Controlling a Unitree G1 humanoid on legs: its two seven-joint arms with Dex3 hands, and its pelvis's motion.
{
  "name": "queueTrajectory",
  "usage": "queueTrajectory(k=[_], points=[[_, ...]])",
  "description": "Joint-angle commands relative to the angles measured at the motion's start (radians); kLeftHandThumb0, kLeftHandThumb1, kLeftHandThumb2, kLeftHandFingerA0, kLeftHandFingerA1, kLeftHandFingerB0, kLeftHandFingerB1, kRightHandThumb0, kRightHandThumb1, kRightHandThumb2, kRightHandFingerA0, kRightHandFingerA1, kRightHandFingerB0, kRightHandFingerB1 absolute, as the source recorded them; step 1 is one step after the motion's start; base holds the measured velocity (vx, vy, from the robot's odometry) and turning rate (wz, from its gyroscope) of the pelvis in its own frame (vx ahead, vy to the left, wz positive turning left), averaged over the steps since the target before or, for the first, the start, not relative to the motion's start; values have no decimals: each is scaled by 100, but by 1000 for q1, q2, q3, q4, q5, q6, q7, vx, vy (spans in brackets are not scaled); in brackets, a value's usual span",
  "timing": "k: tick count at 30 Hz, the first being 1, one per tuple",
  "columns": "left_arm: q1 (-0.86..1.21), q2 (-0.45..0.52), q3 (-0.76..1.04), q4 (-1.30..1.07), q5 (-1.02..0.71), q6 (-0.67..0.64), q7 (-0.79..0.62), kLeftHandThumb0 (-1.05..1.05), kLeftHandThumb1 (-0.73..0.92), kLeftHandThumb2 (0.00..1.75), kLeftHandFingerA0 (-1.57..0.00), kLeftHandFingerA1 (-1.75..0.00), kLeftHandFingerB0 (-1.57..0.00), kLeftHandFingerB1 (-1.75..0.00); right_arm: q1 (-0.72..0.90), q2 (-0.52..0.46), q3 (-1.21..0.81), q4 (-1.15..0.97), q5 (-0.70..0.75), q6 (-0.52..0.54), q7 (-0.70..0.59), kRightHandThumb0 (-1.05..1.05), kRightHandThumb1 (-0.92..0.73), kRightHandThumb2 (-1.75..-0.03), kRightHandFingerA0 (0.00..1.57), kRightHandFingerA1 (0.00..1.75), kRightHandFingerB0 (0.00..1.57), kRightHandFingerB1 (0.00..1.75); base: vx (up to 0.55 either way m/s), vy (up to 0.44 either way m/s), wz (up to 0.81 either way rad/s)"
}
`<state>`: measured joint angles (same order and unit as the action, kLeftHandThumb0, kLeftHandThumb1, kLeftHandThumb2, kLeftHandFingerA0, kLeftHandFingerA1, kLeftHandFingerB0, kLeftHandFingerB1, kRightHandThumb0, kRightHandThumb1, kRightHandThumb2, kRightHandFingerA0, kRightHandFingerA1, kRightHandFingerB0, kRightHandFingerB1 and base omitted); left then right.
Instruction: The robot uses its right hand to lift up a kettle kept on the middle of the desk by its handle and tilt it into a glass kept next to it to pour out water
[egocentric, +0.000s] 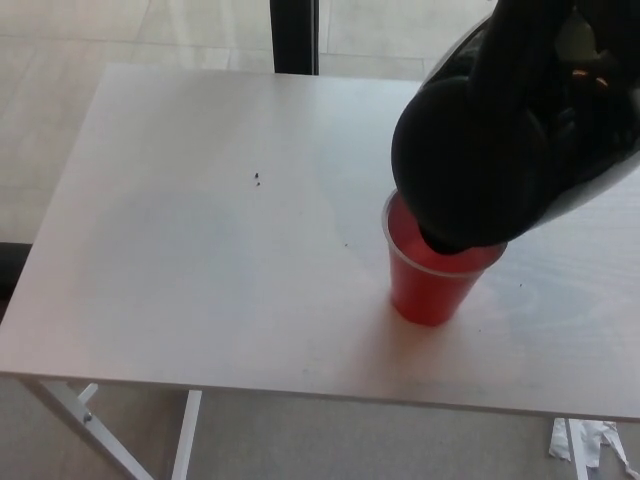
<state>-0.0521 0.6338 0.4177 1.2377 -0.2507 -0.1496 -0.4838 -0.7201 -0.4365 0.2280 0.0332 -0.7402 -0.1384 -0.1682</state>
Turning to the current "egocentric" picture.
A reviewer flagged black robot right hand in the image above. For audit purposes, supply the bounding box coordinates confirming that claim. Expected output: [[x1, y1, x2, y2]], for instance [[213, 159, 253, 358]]
[[544, 49, 640, 182]]

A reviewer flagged black electric kettle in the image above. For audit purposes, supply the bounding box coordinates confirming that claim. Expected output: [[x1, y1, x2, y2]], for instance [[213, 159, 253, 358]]
[[390, 0, 640, 257]]

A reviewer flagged red plastic cup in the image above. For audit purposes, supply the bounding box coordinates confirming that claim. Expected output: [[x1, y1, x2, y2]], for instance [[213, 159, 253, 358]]
[[381, 192, 509, 328]]

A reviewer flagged crumpled white paper scrap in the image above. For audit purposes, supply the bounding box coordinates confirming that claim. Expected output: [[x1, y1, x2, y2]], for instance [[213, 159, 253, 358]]
[[548, 418, 634, 480]]

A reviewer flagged straight white metal table leg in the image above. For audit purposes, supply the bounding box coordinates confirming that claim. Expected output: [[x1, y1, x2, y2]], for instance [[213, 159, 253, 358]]
[[172, 389, 204, 480], [564, 417, 591, 480]]

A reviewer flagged slanted white metal table leg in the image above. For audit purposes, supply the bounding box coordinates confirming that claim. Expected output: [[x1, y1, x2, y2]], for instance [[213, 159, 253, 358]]
[[19, 379, 149, 480]]

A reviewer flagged black vertical window post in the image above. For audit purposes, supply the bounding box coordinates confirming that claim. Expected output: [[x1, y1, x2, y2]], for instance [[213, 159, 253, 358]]
[[269, 0, 321, 76]]

